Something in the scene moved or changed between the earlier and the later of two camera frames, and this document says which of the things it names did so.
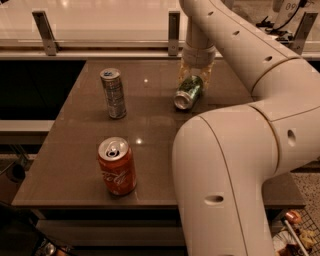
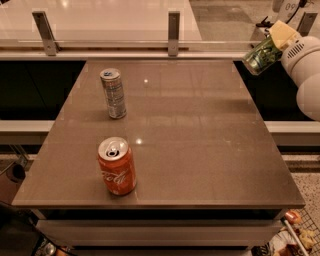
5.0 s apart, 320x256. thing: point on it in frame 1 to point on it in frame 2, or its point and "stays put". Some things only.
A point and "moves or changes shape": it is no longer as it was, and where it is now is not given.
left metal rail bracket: (46, 33) stays put
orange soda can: (118, 164) stays put
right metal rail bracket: (303, 32) stays put
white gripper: (198, 57) to (297, 55)
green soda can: (189, 91) moves or changes shape
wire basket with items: (299, 234) stays put
